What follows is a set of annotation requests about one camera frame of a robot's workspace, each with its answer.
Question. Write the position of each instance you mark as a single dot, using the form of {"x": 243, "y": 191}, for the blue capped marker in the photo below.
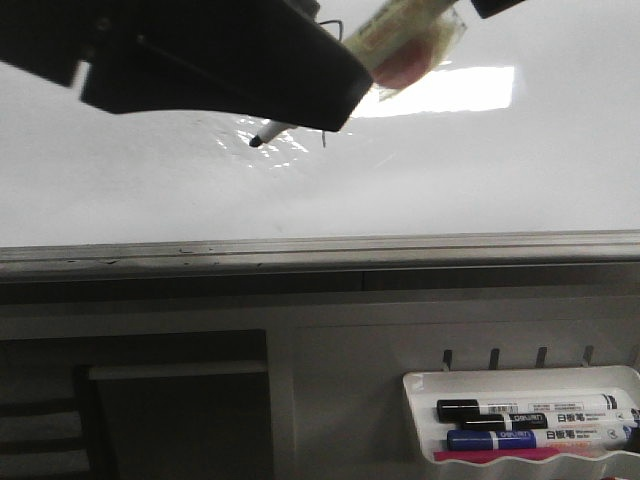
{"x": 607, "y": 437}

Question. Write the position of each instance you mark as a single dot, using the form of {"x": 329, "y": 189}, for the black capped marker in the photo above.
{"x": 450, "y": 410}
{"x": 551, "y": 420}

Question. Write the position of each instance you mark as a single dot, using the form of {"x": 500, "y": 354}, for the white plastic marker tray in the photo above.
{"x": 424, "y": 389}

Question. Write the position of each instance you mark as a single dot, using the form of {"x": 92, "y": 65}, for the black taped whiteboard marker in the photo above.
{"x": 405, "y": 40}

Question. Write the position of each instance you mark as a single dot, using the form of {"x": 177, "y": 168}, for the black object tray right edge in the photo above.
{"x": 633, "y": 443}

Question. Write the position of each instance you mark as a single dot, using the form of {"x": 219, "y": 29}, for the black capped marker top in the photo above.
{"x": 450, "y": 410}

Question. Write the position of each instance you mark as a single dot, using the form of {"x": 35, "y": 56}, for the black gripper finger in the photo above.
{"x": 269, "y": 59}
{"x": 490, "y": 8}

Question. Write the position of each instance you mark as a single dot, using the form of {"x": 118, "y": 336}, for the white whiteboard with grey frame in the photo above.
{"x": 522, "y": 146}

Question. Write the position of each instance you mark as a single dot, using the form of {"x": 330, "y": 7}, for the black capped marker middle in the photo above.
{"x": 551, "y": 420}

